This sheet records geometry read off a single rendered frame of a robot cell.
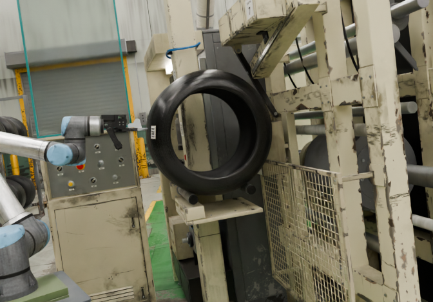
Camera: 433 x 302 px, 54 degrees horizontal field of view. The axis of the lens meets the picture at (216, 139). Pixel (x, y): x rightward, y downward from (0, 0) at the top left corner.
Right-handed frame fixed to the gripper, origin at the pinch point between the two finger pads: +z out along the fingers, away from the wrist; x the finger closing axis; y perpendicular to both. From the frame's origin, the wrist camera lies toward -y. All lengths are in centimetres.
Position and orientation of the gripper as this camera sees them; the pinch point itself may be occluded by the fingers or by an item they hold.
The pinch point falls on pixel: (144, 130)
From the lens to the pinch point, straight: 203.8
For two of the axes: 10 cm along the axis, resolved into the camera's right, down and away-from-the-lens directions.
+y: -0.1, -10.0, -0.2
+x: -2.3, -0.2, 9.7
